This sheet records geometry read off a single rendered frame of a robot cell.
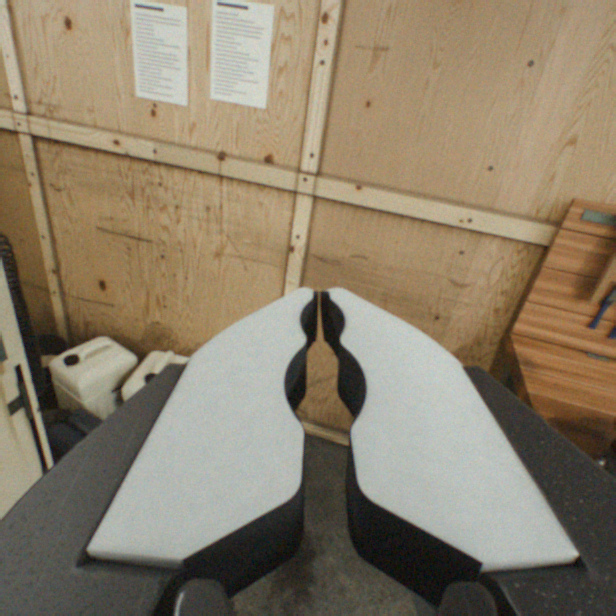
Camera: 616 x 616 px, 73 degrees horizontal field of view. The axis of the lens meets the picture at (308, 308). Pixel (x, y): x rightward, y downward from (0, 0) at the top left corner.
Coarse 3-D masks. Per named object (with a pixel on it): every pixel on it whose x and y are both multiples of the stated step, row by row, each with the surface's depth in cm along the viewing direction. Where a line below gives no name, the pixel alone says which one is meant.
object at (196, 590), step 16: (192, 592) 5; (208, 592) 5; (224, 592) 5; (448, 592) 5; (464, 592) 5; (480, 592) 5; (176, 608) 5; (192, 608) 5; (208, 608) 5; (224, 608) 5; (448, 608) 5; (464, 608) 5; (480, 608) 5
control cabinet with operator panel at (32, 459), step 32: (0, 288) 83; (0, 320) 85; (0, 352) 83; (0, 384) 91; (32, 384) 98; (0, 416) 93; (32, 416) 101; (0, 448) 96; (32, 448) 106; (0, 480) 98; (32, 480) 109; (0, 512) 101
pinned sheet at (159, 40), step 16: (144, 16) 142; (160, 16) 141; (176, 16) 139; (144, 32) 144; (160, 32) 143; (176, 32) 142; (144, 48) 147; (160, 48) 146; (176, 48) 144; (144, 64) 149; (160, 64) 148; (176, 64) 147; (144, 80) 152; (160, 80) 151; (176, 80) 149; (144, 96) 155; (160, 96) 153; (176, 96) 152
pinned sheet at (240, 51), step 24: (216, 0) 134; (240, 0) 133; (216, 24) 138; (240, 24) 136; (264, 24) 134; (216, 48) 141; (240, 48) 139; (264, 48) 137; (216, 72) 145; (240, 72) 143; (264, 72) 141; (216, 96) 148; (240, 96) 146; (264, 96) 144
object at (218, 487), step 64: (256, 320) 10; (192, 384) 8; (256, 384) 8; (192, 448) 7; (256, 448) 7; (128, 512) 6; (192, 512) 6; (256, 512) 6; (192, 576) 5; (256, 576) 6
